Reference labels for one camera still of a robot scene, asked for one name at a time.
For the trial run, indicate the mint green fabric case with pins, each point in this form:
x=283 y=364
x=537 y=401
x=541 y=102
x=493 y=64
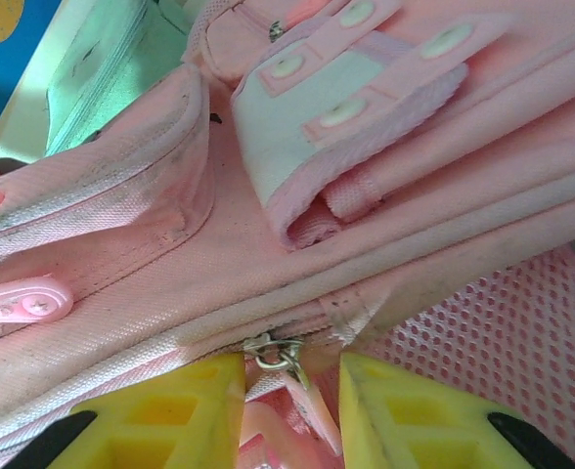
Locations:
x=101 y=73

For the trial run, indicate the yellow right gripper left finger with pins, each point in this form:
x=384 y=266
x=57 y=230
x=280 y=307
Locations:
x=170 y=420

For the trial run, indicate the pink backpack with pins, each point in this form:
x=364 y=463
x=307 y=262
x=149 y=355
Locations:
x=414 y=195

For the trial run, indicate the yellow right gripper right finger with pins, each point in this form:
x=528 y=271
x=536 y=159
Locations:
x=414 y=430

